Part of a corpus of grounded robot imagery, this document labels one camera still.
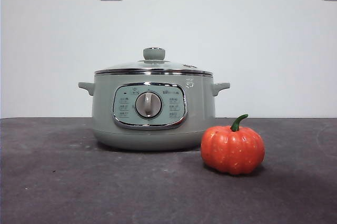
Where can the glass lid with green knob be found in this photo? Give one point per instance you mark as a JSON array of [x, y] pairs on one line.
[[153, 53]]

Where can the orange toy pumpkin green stem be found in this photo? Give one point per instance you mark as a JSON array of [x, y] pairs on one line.
[[231, 150]]

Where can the pale green electric cooking pot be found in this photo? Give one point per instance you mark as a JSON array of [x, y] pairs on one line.
[[200, 108]]

